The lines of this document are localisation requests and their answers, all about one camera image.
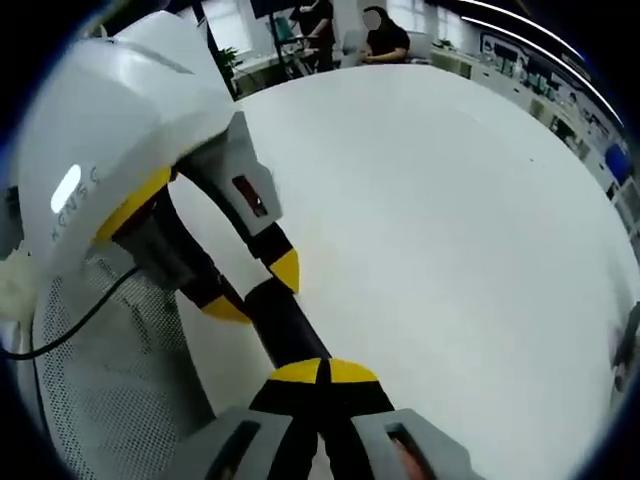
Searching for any black cable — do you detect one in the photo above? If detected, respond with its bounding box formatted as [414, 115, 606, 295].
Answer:
[0, 266, 140, 360]

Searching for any small green plant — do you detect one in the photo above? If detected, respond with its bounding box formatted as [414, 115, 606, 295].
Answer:
[217, 46, 244, 94]

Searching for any person's left hand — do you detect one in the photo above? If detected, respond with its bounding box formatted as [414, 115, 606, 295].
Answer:
[0, 253, 44, 324]

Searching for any straight ceiling light strip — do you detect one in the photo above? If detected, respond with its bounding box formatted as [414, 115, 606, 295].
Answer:
[458, 13, 627, 125]

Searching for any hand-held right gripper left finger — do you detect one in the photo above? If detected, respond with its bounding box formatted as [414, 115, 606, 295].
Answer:
[202, 358, 332, 480]

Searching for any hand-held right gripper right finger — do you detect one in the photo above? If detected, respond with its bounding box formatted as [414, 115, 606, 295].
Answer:
[319, 357, 484, 480]

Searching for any black remote control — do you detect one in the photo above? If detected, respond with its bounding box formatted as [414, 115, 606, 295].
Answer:
[243, 276, 334, 372]

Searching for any white perforated chair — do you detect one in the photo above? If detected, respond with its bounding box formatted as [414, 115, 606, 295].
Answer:
[28, 247, 221, 480]

